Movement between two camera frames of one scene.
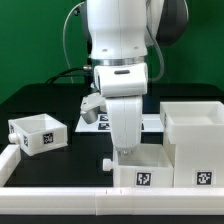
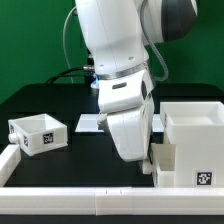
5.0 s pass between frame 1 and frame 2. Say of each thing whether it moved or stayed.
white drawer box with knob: moved
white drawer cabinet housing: stayed
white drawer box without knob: stayed
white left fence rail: stayed
